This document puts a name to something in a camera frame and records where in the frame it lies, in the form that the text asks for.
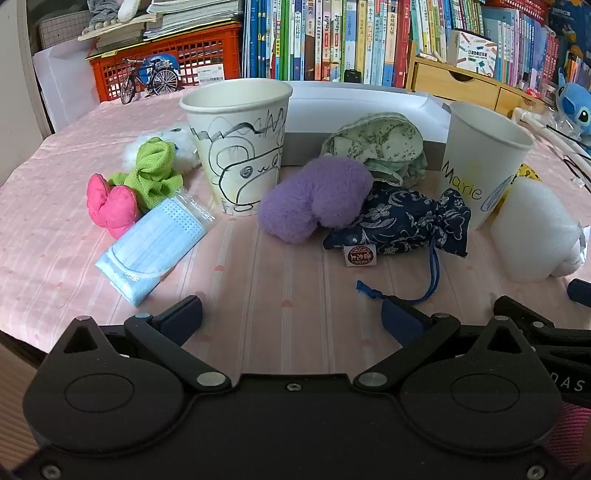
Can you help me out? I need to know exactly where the pink tablecloth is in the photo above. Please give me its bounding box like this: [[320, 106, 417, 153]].
[[0, 85, 591, 365]]

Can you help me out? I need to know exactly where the wooden drawer organizer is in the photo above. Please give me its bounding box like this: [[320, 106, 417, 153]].
[[409, 39, 541, 116]]

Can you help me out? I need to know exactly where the green floral cloth pouch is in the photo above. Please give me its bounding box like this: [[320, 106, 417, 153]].
[[321, 112, 429, 189]]

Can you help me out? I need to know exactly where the paper cup with handwriting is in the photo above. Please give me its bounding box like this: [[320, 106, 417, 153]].
[[436, 102, 536, 230]]

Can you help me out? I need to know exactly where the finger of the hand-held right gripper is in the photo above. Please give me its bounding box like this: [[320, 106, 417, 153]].
[[567, 278, 591, 303], [493, 295, 591, 344]]

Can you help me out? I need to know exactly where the navy floral drawstring pouch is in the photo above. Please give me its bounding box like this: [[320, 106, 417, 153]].
[[323, 185, 472, 306]]

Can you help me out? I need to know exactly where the white printed card box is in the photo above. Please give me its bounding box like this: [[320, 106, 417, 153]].
[[448, 28, 499, 77]]

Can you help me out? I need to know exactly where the white cardboard box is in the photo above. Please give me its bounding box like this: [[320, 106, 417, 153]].
[[279, 80, 452, 169]]

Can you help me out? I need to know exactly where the blue round badge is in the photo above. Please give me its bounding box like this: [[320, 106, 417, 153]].
[[139, 53, 181, 86]]

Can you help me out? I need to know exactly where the black model bicycle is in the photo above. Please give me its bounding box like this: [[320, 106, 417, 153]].
[[119, 58, 180, 106]]

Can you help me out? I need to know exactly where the dark blue printed box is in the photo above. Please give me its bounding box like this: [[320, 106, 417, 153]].
[[549, 0, 591, 51]]

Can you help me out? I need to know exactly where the pink white plush toy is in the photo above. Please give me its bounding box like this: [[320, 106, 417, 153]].
[[117, 0, 148, 21]]

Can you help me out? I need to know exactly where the white bubble wrap roll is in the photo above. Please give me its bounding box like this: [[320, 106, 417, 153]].
[[489, 176, 587, 283]]

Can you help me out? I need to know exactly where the white board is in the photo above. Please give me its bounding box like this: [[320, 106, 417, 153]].
[[32, 46, 100, 134]]

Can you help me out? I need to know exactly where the stack of flat books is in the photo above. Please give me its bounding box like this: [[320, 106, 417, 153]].
[[78, 0, 245, 49]]

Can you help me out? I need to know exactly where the yellow soft toy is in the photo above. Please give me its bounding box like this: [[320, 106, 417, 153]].
[[501, 164, 542, 199]]

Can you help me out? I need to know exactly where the green and pink plush toy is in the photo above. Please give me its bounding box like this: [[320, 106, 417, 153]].
[[108, 137, 185, 214]]

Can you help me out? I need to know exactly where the blue face mask pack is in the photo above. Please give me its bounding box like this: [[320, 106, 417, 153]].
[[95, 191, 217, 308]]

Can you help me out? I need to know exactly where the pink plush heart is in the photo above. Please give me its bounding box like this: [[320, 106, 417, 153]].
[[87, 173, 139, 240]]

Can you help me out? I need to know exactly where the grid cutting mat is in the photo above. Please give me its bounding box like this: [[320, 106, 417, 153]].
[[37, 9, 93, 49]]

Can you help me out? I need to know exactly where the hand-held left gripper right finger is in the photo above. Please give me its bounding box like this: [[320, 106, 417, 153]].
[[353, 295, 539, 393]]

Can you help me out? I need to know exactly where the purple plush heart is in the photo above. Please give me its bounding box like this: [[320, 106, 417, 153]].
[[257, 156, 376, 244]]

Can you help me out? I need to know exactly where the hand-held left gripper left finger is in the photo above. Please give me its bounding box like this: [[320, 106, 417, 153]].
[[46, 295, 232, 393]]

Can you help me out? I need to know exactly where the row of upright books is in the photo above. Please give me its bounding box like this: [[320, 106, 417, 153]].
[[242, 0, 561, 90]]

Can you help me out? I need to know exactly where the white plastic tube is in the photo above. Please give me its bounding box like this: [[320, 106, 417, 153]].
[[515, 106, 591, 155]]

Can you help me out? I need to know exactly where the grey plush toy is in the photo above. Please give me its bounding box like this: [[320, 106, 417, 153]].
[[87, 0, 122, 28]]

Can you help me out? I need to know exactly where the white fluffy pompom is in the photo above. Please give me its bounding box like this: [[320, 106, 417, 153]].
[[122, 124, 201, 174]]

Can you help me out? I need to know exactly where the orange plastic crate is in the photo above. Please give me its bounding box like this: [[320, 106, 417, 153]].
[[88, 22, 243, 103]]

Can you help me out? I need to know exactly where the blue alien plush toy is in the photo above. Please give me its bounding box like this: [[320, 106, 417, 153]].
[[556, 69, 591, 139]]

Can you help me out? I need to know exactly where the paper cup with black drawing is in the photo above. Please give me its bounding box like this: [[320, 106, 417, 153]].
[[179, 78, 294, 217]]

